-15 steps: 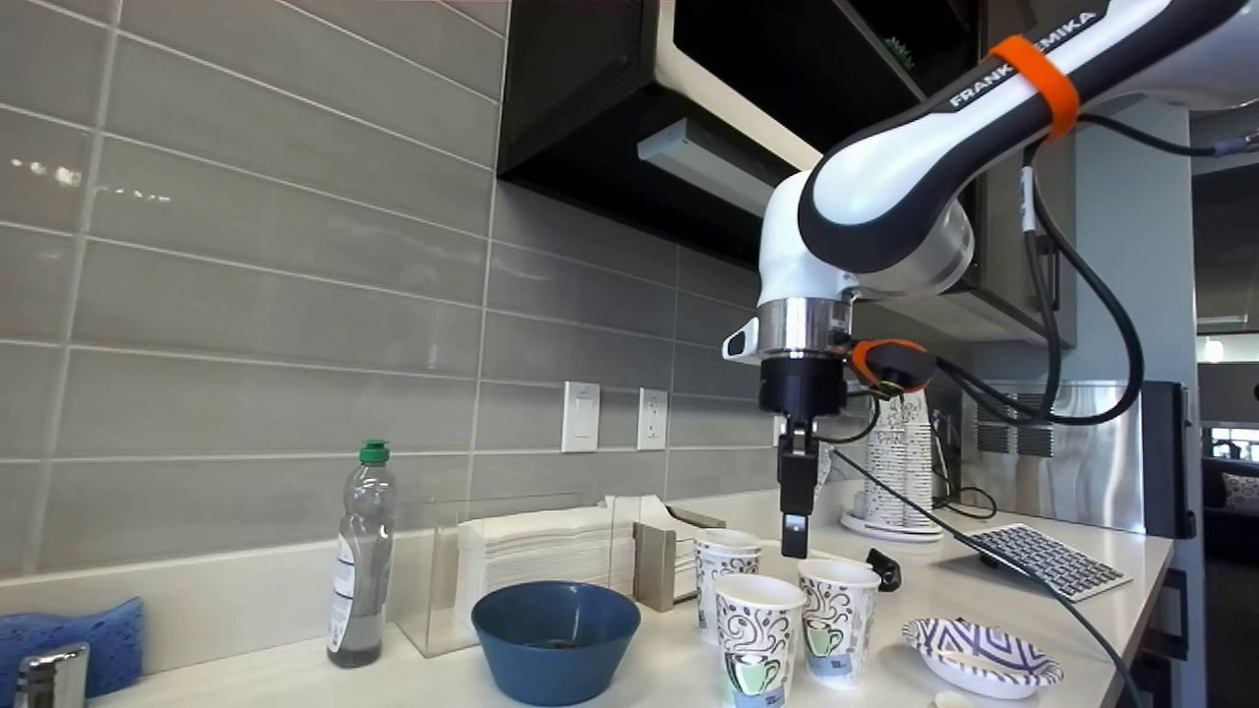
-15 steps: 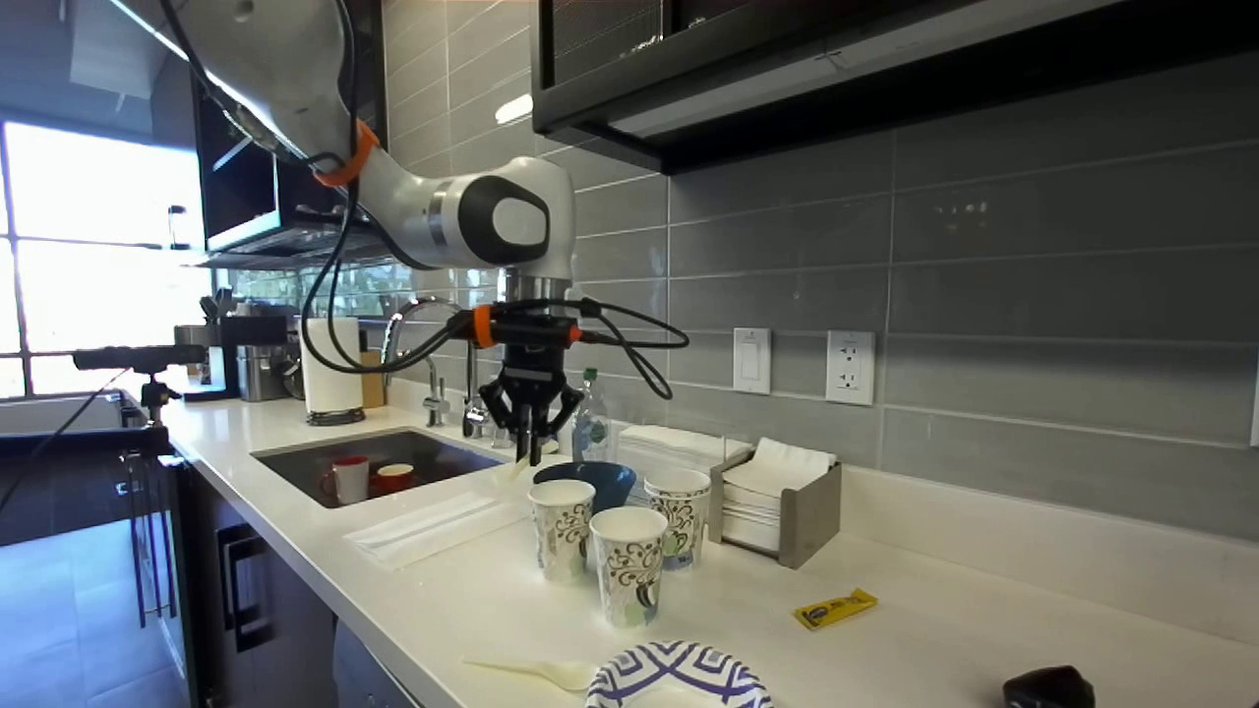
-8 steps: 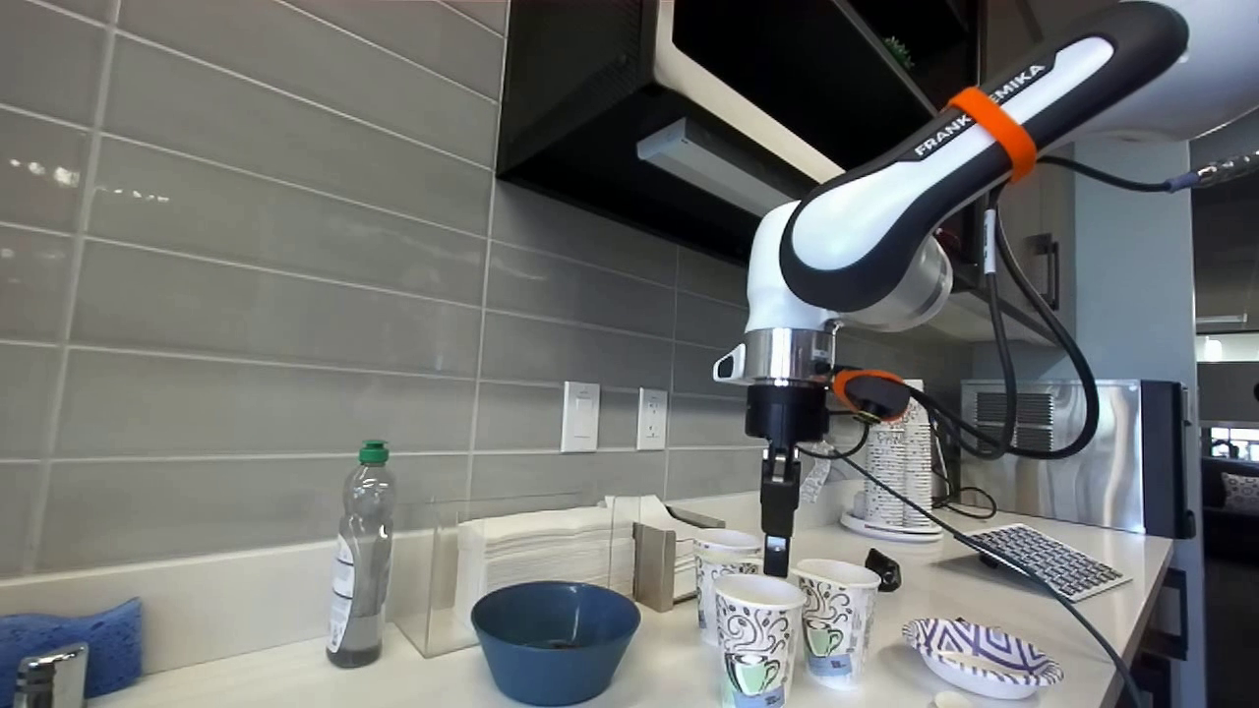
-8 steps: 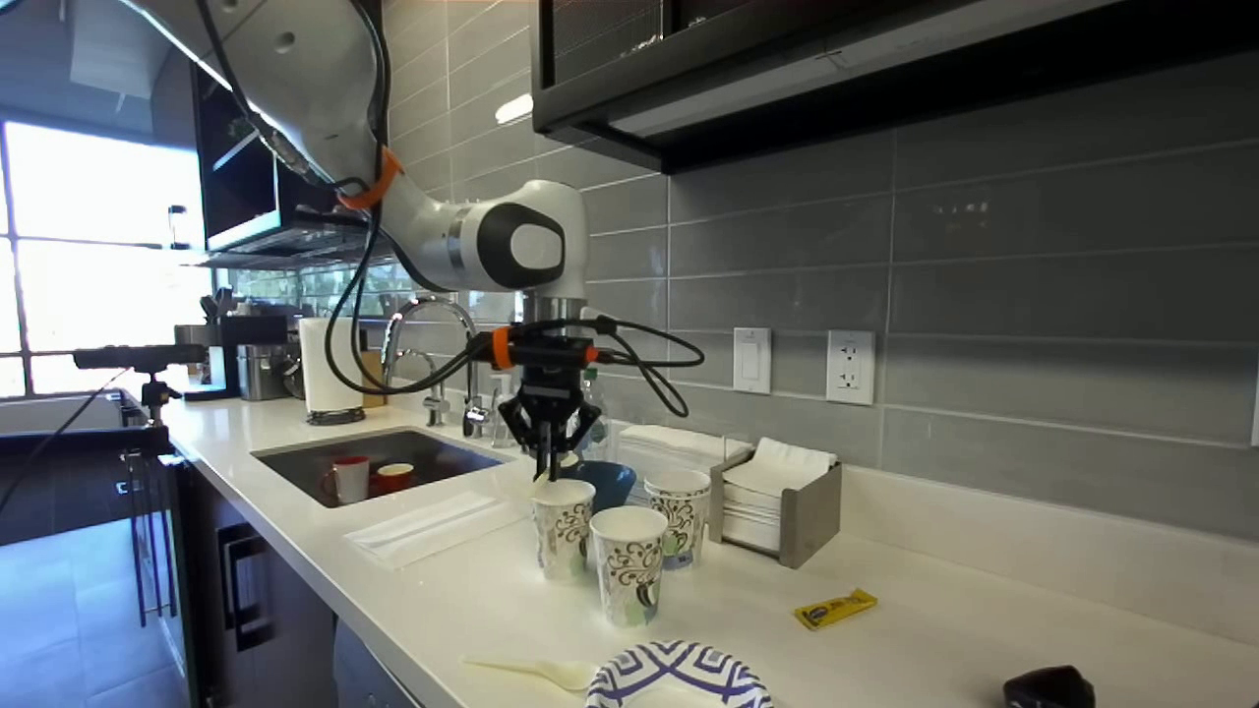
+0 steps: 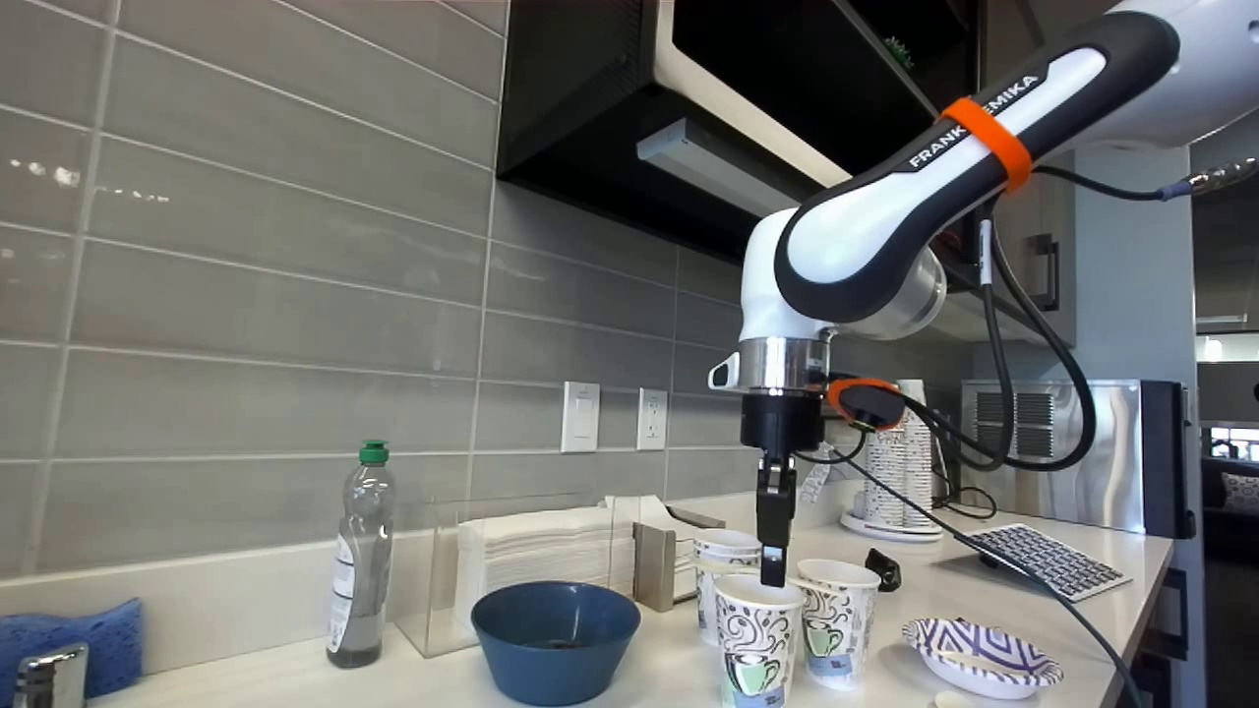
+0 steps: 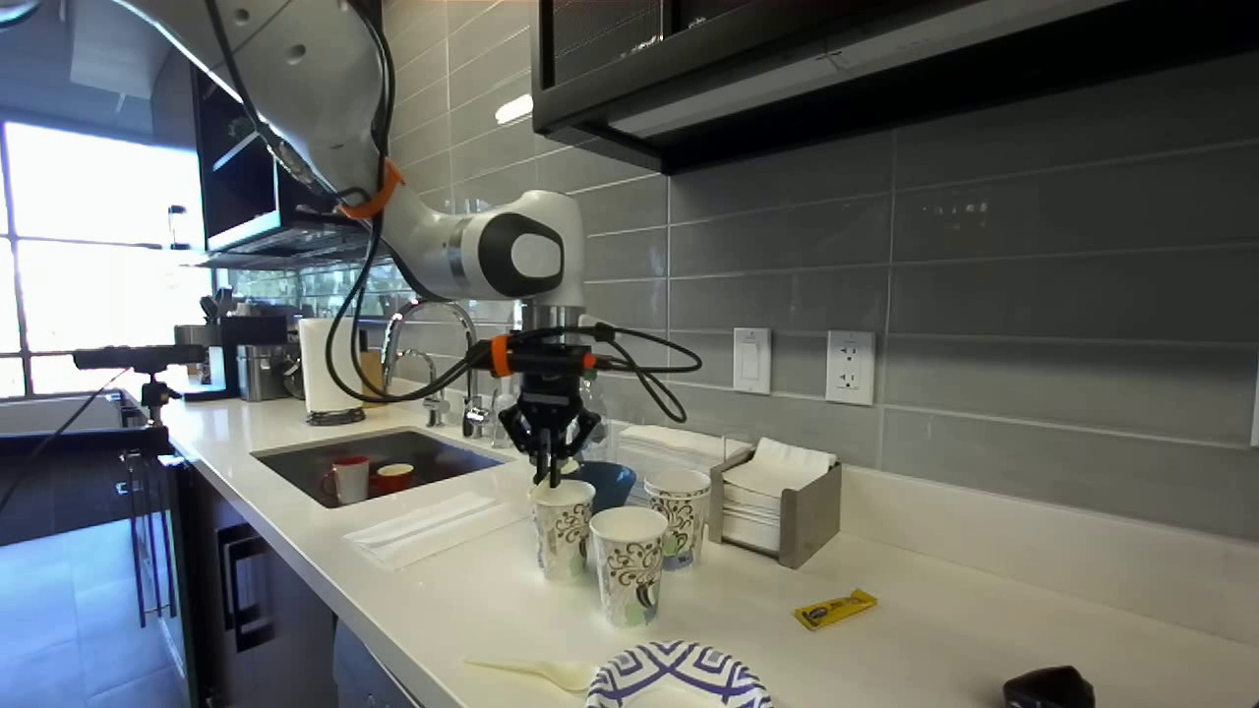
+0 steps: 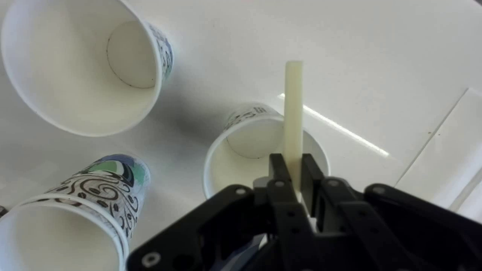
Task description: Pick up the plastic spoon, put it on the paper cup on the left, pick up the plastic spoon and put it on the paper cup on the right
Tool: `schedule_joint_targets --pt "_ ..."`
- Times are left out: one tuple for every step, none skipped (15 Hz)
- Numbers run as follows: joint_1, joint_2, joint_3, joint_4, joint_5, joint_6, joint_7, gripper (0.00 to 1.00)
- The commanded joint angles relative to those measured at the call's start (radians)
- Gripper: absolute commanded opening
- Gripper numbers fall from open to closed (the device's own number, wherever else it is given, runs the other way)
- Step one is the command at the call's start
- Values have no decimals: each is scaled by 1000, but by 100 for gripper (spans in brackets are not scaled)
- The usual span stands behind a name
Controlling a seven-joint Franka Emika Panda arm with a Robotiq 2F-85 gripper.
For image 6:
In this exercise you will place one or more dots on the dark side cart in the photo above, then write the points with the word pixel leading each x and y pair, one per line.
pixel 71 474

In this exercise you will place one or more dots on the black coffee machine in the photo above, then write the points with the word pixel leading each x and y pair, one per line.
pixel 256 356

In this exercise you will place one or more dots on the bright window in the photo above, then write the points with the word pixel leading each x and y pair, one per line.
pixel 92 260

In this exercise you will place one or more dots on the white power outlet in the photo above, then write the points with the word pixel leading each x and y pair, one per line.
pixel 850 367

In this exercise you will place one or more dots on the chrome faucet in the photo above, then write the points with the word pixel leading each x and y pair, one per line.
pixel 468 395

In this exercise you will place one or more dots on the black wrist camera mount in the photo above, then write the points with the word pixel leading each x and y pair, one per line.
pixel 553 351

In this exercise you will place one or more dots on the steel kitchen sink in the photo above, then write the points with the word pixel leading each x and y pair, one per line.
pixel 310 466

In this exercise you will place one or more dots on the printed paper cup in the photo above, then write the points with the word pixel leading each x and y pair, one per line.
pixel 565 534
pixel 630 563
pixel 692 517

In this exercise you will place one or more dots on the dark base cabinet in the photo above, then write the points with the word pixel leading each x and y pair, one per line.
pixel 269 633

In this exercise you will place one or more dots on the black camera on tripod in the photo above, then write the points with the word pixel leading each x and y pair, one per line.
pixel 132 356

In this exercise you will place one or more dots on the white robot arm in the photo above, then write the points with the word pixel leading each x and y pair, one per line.
pixel 448 241

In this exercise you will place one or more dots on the black binder clip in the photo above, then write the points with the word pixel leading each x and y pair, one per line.
pixel 1050 689

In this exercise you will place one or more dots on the black wall shelf unit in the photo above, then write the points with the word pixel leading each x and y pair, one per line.
pixel 243 182

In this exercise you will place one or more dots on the white light switch plate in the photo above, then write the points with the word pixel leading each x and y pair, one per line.
pixel 752 359

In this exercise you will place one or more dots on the yellow sachet packet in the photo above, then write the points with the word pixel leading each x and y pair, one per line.
pixel 837 610

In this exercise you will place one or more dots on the grey napkin holder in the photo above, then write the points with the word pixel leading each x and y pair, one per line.
pixel 814 517

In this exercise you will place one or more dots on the dark upper cabinet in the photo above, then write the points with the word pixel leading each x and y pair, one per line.
pixel 919 65

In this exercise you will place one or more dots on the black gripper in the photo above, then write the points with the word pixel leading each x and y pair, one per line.
pixel 553 395

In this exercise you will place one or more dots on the white paper towel roll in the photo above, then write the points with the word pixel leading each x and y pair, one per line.
pixel 317 367

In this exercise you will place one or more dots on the pale pink cup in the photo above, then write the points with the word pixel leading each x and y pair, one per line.
pixel 352 482

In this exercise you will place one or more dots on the blue patterned paper plate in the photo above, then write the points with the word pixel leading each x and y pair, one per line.
pixel 673 676

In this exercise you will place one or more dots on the blue bowl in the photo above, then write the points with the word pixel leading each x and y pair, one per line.
pixel 613 479

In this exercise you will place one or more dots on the white paper napkins stack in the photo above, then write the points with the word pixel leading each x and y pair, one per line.
pixel 769 485

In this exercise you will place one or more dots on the red cup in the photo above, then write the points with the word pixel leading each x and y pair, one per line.
pixel 397 479

